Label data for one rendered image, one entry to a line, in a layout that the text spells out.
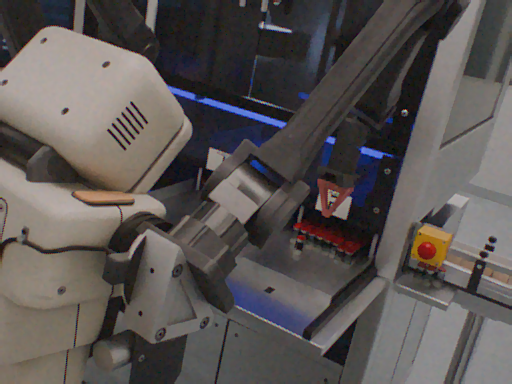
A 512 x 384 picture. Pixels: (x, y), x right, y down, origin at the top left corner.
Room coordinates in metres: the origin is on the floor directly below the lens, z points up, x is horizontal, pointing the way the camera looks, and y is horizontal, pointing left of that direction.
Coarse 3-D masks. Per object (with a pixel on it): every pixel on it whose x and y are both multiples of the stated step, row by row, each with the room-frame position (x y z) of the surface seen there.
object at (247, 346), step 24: (456, 216) 2.05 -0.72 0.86; (120, 312) 1.68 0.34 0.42; (216, 312) 1.53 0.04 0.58; (408, 312) 1.71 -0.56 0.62; (192, 336) 1.56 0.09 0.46; (216, 336) 1.53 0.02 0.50; (240, 336) 1.49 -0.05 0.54; (264, 336) 1.46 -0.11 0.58; (384, 336) 1.44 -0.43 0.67; (408, 336) 1.87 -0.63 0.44; (192, 360) 1.56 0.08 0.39; (216, 360) 1.52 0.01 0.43; (240, 360) 1.49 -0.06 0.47; (264, 360) 1.46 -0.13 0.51; (288, 360) 1.43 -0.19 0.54; (312, 360) 1.40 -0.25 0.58; (384, 360) 1.56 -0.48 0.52; (408, 360) 2.06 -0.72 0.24
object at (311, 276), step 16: (288, 224) 1.52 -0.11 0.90; (288, 240) 1.45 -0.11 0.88; (240, 256) 1.23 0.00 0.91; (256, 256) 1.31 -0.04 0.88; (272, 256) 1.33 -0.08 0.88; (288, 256) 1.35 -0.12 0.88; (304, 256) 1.37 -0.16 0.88; (320, 256) 1.39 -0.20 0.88; (256, 272) 1.21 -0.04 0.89; (272, 272) 1.19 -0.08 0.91; (288, 272) 1.26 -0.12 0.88; (304, 272) 1.28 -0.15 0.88; (320, 272) 1.30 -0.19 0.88; (336, 272) 1.32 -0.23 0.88; (352, 272) 1.34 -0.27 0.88; (288, 288) 1.17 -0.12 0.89; (304, 288) 1.15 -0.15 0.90; (320, 288) 1.22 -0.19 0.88; (336, 288) 1.23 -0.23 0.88; (320, 304) 1.14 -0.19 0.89
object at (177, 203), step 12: (192, 180) 1.69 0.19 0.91; (156, 192) 1.53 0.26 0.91; (168, 192) 1.58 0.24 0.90; (180, 192) 1.64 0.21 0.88; (192, 192) 1.66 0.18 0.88; (168, 204) 1.53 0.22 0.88; (180, 204) 1.55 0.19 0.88; (192, 204) 1.57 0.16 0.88; (168, 216) 1.45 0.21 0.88; (180, 216) 1.46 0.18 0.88
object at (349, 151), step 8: (336, 144) 1.18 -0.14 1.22; (344, 144) 1.18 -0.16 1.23; (336, 152) 1.18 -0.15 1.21; (344, 152) 1.17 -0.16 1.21; (352, 152) 1.17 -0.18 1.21; (360, 152) 1.19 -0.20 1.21; (336, 160) 1.17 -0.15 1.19; (344, 160) 1.17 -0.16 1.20; (352, 160) 1.17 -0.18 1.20; (320, 168) 1.15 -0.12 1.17; (328, 168) 1.17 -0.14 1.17; (336, 168) 1.16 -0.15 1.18; (344, 168) 1.16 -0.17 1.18; (352, 168) 1.17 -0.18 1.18; (344, 176) 1.13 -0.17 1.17; (352, 176) 1.16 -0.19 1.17; (360, 176) 1.21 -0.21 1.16
